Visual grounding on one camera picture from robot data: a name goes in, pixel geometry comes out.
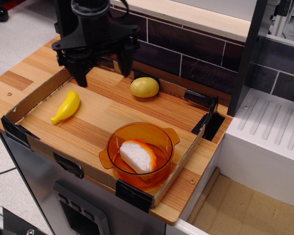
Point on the cardboard fence with black tape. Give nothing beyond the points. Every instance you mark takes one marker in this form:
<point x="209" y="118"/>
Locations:
<point x="68" y="152"/>

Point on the black caster wheel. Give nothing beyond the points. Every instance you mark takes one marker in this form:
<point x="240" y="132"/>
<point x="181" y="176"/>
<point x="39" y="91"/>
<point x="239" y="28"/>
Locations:
<point x="3" y="14"/>

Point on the grey toy oven front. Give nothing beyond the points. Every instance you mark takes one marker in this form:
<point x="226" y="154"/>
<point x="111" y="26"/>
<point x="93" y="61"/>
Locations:
<point x="82" y="217"/>

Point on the white toy sink drainboard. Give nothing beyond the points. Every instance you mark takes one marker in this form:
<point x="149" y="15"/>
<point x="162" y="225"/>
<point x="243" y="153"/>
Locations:
<point x="258" y="147"/>

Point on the black vertical post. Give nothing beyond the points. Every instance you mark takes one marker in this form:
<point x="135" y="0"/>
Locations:
<point x="249" y="59"/>

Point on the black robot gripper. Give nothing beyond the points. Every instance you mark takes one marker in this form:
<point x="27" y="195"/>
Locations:
<point x="89" y="31"/>

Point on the yellow toy potato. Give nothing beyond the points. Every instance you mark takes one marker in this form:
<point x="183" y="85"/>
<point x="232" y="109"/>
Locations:
<point x="144" y="87"/>

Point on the yellow toy banana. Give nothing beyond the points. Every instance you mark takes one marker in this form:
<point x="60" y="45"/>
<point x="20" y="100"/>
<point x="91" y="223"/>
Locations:
<point x="67" y="108"/>

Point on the orange transparent plastic pot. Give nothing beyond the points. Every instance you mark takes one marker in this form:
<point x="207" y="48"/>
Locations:
<point x="161" y="140"/>

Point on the white orange toy sushi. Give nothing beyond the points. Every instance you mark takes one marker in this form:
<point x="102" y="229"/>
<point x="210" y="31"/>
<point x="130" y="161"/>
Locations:
<point x="139" y="156"/>

